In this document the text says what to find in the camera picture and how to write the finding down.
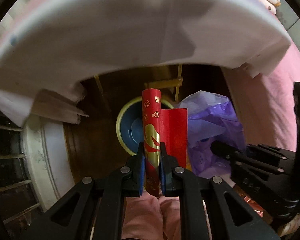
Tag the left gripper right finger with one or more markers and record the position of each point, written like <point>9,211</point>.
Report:
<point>166,171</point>

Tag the round blue trash bin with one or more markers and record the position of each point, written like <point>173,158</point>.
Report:
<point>129,126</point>

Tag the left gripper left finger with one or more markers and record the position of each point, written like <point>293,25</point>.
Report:
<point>136,178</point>

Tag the cartoon printed white mat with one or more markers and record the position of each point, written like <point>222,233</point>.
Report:
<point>54,44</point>

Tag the pink bed blanket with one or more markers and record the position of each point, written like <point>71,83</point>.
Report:
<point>265,104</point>

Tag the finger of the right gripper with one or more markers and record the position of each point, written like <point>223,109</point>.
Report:
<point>234,156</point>

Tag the red gold paper packet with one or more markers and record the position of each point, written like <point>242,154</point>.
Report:
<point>164,130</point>

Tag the white cabinet door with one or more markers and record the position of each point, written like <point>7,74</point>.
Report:
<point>44,145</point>

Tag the purple plastic bag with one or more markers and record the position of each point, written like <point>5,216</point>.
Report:
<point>211,117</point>

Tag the pink trousers leg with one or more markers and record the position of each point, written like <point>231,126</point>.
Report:
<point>150,217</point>

